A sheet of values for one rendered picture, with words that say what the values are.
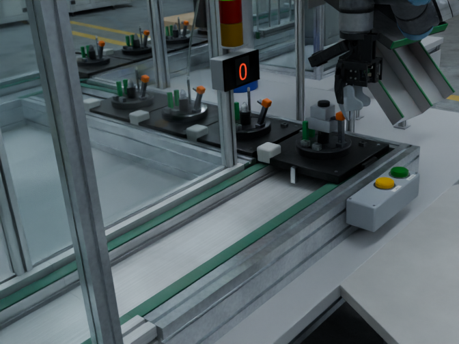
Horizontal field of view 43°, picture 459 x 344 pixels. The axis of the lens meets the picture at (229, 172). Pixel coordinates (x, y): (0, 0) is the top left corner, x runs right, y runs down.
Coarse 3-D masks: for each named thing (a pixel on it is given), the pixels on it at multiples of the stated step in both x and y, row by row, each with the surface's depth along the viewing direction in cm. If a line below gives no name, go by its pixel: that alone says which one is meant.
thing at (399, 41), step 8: (328, 0) 160; (336, 0) 158; (336, 8) 159; (376, 8) 164; (384, 8) 162; (376, 16) 160; (384, 16) 161; (392, 16) 160; (376, 24) 157; (384, 24) 158; (392, 24) 159; (384, 32) 154; (392, 32) 156; (400, 32) 157; (384, 40) 149; (392, 40) 148; (400, 40) 149; (408, 40) 151; (416, 40) 154; (392, 48) 149
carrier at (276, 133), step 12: (240, 120) 163; (252, 120) 165; (264, 120) 165; (276, 120) 170; (240, 132) 157; (252, 132) 157; (264, 132) 159; (276, 132) 161; (288, 132) 160; (240, 144) 155; (252, 144) 154; (252, 156) 149
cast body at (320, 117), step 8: (320, 104) 142; (328, 104) 142; (312, 112) 144; (320, 112) 142; (328, 112) 142; (312, 120) 145; (320, 120) 143; (328, 120) 143; (312, 128) 146; (320, 128) 144; (328, 128) 143; (336, 128) 145
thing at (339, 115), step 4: (340, 112) 141; (336, 116) 141; (340, 116) 140; (336, 120) 142; (340, 120) 141; (340, 124) 142; (344, 124) 142; (340, 128) 142; (344, 128) 143; (340, 132) 142; (344, 132) 143; (340, 136) 143; (344, 136) 143; (340, 140) 143; (344, 140) 144
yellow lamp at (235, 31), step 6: (222, 24) 128; (228, 24) 127; (234, 24) 127; (240, 24) 128; (222, 30) 128; (228, 30) 128; (234, 30) 128; (240, 30) 128; (222, 36) 129; (228, 36) 128; (234, 36) 128; (240, 36) 129; (222, 42) 130; (228, 42) 129; (234, 42) 129; (240, 42) 129
